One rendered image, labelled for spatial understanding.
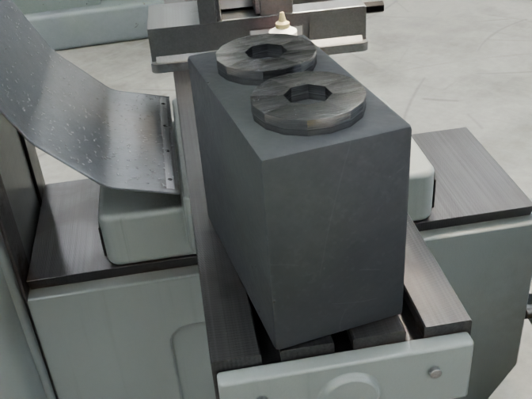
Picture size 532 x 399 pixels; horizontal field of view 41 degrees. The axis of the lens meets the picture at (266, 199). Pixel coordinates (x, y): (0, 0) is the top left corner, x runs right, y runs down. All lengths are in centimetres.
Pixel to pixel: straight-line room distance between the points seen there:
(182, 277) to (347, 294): 50
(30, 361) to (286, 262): 65
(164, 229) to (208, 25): 33
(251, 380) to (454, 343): 18
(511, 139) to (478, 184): 165
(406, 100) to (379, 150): 258
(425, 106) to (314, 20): 194
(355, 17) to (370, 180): 65
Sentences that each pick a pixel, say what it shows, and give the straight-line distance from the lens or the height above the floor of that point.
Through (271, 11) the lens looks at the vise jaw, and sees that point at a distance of 114.
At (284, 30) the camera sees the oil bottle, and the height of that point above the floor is 99.
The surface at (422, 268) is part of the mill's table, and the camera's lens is 70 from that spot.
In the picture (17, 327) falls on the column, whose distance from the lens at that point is 109.
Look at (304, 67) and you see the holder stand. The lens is 62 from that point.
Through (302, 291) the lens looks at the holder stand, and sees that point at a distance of 58.
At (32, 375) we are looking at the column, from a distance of 115.
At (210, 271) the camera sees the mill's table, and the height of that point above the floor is 90.
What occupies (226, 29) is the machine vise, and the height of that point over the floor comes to 96.
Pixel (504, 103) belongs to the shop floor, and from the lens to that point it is 313.
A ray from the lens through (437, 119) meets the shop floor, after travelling 296.
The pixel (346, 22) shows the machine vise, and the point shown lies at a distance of 117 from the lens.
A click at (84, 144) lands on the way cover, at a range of 102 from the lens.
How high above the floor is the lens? 134
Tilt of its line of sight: 33 degrees down
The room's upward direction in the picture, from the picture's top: 4 degrees counter-clockwise
